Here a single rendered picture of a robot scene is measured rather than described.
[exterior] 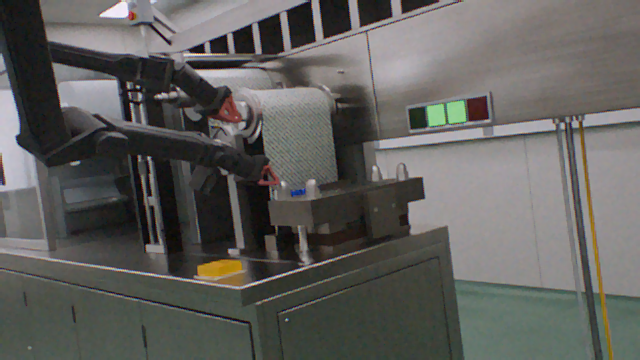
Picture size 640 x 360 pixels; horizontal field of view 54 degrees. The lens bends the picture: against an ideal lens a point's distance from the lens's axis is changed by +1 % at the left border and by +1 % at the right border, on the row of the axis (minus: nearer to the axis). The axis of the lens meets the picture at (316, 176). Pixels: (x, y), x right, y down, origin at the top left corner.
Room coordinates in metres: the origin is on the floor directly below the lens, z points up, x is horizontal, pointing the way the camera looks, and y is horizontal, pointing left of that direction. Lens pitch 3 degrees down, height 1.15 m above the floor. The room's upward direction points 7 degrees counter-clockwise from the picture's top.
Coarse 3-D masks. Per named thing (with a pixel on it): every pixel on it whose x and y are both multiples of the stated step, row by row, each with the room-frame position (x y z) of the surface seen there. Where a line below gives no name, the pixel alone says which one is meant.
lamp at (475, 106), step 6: (468, 102) 1.48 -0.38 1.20; (474, 102) 1.47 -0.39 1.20; (480, 102) 1.46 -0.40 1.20; (468, 108) 1.48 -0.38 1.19; (474, 108) 1.47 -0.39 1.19; (480, 108) 1.46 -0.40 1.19; (486, 108) 1.45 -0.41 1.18; (474, 114) 1.47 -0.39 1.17; (480, 114) 1.46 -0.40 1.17; (486, 114) 1.45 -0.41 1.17
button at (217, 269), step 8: (208, 264) 1.35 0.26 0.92; (216, 264) 1.33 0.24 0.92; (224, 264) 1.32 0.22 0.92; (232, 264) 1.33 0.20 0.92; (240, 264) 1.34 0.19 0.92; (200, 272) 1.34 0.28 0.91; (208, 272) 1.31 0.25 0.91; (216, 272) 1.30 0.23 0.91; (224, 272) 1.31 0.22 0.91; (232, 272) 1.32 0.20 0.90
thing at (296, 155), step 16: (304, 128) 1.66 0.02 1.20; (320, 128) 1.70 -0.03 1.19; (272, 144) 1.59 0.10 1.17; (288, 144) 1.62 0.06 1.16; (304, 144) 1.66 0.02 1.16; (320, 144) 1.69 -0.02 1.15; (272, 160) 1.58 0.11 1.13; (288, 160) 1.62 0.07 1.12; (304, 160) 1.65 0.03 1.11; (320, 160) 1.69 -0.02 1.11; (288, 176) 1.61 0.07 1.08; (304, 176) 1.65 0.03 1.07; (320, 176) 1.69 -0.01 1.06; (336, 176) 1.72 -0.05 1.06; (272, 192) 1.58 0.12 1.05
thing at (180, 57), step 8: (176, 56) 1.79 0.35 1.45; (184, 56) 1.79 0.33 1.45; (192, 56) 1.81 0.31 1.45; (200, 56) 1.83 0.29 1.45; (208, 56) 1.84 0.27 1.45; (216, 56) 1.86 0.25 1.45; (224, 56) 1.88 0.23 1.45; (232, 56) 1.90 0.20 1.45; (240, 56) 1.92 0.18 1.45; (248, 56) 1.94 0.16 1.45; (256, 56) 1.96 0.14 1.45; (264, 56) 1.98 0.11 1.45; (272, 56) 2.00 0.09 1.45; (192, 64) 1.88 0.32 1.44; (200, 64) 1.90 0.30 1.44; (208, 64) 1.92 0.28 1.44; (216, 64) 1.94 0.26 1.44; (224, 64) 1.96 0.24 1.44; (232, 64) 1.98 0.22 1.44; (240, 64) 2.00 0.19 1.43
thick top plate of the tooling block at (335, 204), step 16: (320, 192) 1.57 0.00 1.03; (336, 192) 1.51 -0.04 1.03; (352, 192) 1.49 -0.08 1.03; (400, 192) 1.60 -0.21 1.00; (416, 192) 1.64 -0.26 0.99; (272, 208) 1.51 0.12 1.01; (288, 208) 1.46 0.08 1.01; (304, 208) 1.42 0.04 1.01; (320, 208) 1.42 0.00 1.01; (336, 208) 1.45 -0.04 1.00; (352, 208) 1.48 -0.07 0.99; (272, 224) 1.51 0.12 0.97; (288, 224) 1.47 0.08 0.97; (304, 224) 1.42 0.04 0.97
